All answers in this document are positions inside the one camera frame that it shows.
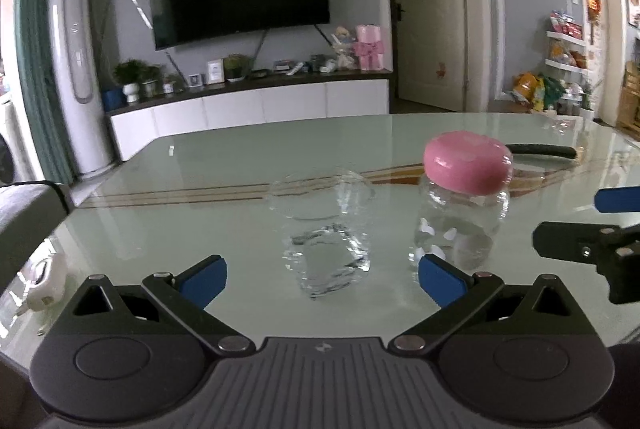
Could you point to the white plastic object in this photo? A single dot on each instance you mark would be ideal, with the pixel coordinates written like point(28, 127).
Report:
point(47, 281)

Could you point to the red hanging ornament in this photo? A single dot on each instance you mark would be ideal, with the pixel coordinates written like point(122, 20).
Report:
point(593, 9)

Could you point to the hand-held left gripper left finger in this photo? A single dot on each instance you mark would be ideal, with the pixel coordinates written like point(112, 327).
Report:
point(202, 281)

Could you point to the pile of snack bags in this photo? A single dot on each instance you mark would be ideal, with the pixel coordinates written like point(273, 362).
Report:
point(535, 91)

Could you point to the white door with glass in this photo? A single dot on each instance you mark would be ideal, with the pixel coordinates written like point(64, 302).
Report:
point(597, 59)

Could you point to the white photo frame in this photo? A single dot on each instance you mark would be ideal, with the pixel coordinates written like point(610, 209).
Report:
point(215, 71)

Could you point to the clear glass bottle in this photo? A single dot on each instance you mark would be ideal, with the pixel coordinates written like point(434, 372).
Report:
point(462, 229)

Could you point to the doll bouquet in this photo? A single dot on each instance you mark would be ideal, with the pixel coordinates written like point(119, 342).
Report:
point(344, 46)

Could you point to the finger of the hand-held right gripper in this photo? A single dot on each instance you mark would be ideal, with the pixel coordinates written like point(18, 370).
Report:
point(620, 200)
point(565, 241)

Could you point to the white tower air conditioner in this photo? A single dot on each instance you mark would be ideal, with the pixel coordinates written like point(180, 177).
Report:
point(75, 59)

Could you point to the pink gift box with bow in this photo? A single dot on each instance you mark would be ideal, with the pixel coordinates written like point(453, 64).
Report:
point(370, 46)

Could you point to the white remote control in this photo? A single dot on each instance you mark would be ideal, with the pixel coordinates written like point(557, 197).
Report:
point(295, 69)

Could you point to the small green potted plant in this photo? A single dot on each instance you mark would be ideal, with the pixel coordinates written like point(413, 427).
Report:
point(150, 81)

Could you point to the spiky potted plant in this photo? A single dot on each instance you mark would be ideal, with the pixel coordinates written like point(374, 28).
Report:
point(588, 101)

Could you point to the white television cabinet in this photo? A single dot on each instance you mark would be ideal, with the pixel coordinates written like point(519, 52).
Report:
point(250, 109)

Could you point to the pink bottle cap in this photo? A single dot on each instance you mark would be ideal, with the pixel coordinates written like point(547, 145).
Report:
point(467, 161)

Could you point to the blue pot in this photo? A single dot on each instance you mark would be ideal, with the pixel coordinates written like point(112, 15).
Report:
point(113, 100)

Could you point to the green plant in dark pot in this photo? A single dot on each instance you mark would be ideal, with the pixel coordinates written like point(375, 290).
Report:
point(236, 66)

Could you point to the wooden chair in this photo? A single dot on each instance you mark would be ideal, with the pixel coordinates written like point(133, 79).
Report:
point(631, 104)

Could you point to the white panel door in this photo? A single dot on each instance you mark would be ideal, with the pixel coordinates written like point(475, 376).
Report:
point(430, 19)

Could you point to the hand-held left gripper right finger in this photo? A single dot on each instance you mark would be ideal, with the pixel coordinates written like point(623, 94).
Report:
point(441, 280)

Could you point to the white snack shelf rack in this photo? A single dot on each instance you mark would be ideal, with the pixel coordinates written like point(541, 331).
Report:
point(567, 59)

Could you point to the cartoon door sticker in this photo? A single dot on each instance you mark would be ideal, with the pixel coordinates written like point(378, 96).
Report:
point(441, 71)

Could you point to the small dark photo frame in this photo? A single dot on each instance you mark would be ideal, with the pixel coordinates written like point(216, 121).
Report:
point(195, 80)

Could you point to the clear glass cup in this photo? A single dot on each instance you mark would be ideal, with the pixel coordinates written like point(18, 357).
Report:
point(325, 239)

